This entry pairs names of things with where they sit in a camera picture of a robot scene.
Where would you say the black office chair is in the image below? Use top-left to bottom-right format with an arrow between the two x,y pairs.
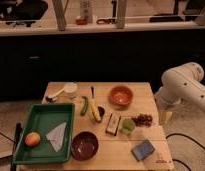
0,0 -> 48,27

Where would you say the blue sponge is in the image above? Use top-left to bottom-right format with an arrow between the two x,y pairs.
131,139 -> 155,161

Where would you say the red object on shelf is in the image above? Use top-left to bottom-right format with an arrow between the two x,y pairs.
75,16 -> 88,25

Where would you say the green cup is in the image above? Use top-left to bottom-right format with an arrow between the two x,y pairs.
121,118 -> 136,135

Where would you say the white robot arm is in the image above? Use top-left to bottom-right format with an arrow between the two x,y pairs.
155,62 -> 205,113

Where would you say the orange peach fruit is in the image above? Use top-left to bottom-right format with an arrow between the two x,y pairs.
25,132 -> 40,147

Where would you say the orange bowl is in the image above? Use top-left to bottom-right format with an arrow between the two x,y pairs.
108,85 -> 133,106

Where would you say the white cup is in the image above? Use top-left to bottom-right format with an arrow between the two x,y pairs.
65,82 -> 78,99

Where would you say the purple bowl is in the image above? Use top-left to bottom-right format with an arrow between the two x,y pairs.
71,131 -> 99,161

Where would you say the green plastic tray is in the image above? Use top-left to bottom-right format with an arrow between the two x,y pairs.
13,103 -> 75,164

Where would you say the pile of brown nuts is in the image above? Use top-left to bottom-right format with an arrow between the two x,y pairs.
132,114 -> 153,127

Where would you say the black and white eraser block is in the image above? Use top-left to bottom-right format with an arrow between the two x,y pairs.
106,113 -> 121,135

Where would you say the small black dish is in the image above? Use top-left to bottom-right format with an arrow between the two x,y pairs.
97,106 -> 105,119

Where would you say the black handled knife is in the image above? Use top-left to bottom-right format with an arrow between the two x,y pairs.
91,86 -> 95,99

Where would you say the white folded cloth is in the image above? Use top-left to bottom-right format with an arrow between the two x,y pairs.
46,122 -> 67,152

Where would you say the black floor cable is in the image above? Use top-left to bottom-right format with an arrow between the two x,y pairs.
165,132 -> 205,171

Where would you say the green cucumber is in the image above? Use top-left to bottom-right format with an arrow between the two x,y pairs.
80,96 -> 89,116

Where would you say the yellow banana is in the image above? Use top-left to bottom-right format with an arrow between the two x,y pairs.
91,98 -> 101,122

